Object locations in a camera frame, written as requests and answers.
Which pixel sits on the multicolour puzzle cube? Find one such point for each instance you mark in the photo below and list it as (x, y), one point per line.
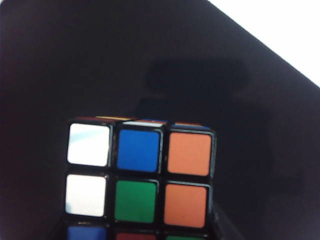
(140, 175)

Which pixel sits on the black fabric mouse pad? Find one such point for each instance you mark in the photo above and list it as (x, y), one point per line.
(100, 62)

